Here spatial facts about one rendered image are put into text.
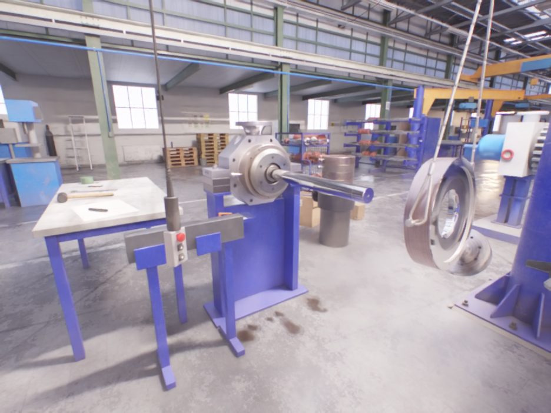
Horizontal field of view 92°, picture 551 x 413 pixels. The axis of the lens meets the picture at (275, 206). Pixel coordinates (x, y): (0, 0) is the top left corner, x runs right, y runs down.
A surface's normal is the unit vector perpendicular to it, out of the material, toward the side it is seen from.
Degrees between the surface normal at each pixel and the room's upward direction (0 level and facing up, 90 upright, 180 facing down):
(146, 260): 90
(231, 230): 90
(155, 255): 90
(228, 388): 0
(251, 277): 90
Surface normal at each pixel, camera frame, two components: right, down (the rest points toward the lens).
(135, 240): 0.54, 0.22
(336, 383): 0.00, -0.96
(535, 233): -0.98, 0.05
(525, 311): -0.83, 0.15
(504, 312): 0.15, 0.26
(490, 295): -0.59, 0.22
